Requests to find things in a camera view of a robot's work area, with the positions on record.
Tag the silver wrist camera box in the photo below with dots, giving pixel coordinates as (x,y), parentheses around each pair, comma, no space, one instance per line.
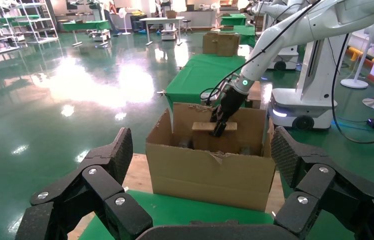
(207,98)

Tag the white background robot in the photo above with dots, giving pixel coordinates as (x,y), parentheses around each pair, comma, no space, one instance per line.
(286,59)

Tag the large open cardboard carton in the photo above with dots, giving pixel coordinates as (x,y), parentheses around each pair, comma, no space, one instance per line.
(207,185)

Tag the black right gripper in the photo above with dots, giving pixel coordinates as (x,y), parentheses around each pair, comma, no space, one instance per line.
(231,104)

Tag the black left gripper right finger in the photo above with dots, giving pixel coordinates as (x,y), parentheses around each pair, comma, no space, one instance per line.
(319,185)

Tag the orange yellow floor guard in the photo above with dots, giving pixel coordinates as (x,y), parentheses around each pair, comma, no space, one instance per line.
(356,54)

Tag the small brown cardboard box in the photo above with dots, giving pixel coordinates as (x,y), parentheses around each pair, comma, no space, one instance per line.
(203,140)

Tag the white wheeled robot body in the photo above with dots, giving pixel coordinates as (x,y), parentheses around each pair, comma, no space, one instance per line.
(316,82)

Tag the green covered table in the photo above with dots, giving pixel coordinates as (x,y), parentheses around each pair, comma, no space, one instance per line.
(84,24)
(233,20)
(245,34)

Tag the closed brown cardboard box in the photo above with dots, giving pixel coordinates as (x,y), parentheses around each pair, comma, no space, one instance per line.
(220,44)

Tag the small white pedestal fan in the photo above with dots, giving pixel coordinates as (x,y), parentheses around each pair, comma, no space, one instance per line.
(124,15)

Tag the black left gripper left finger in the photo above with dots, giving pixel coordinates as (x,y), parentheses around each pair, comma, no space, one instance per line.
(101,185)

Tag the green table cloth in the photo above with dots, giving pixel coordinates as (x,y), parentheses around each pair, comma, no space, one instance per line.
(200,76)
(187,208)

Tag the white table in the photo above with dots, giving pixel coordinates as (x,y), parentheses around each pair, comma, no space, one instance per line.
(160,19)

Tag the person in white shirt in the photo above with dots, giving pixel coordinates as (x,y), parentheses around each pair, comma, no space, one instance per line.
(109,16)

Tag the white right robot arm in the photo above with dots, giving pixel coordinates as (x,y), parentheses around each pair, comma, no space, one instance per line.
(289,30)

